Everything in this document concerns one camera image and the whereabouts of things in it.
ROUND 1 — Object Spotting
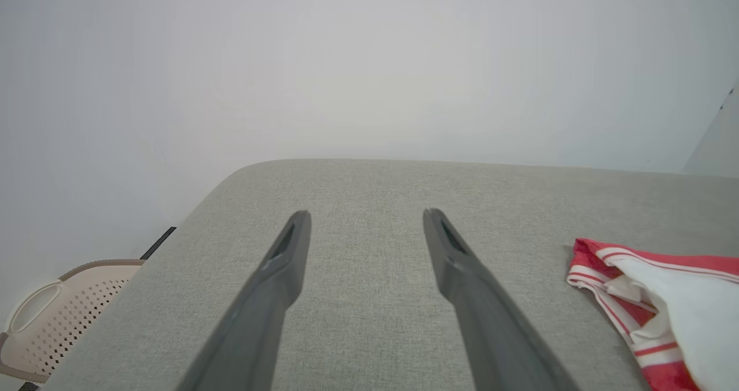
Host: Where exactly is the beige perforated laundry basket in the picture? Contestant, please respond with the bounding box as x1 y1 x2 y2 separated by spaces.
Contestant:
0 258 145 385

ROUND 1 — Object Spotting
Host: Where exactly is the grey fabric sofa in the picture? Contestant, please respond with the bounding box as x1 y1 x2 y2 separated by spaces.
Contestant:
42 158 739 391

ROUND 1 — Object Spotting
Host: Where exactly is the red garment with white stripes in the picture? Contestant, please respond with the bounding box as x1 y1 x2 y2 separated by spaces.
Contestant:
566 237 739 391

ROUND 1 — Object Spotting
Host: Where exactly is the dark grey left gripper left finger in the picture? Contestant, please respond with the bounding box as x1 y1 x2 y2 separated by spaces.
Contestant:
176 210 313 391

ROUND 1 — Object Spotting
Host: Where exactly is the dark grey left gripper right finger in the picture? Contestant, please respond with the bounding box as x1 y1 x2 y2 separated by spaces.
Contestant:
423 208 579 391

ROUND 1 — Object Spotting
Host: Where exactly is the black skirting strip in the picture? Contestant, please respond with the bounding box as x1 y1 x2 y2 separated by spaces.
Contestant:
140 226 177 260

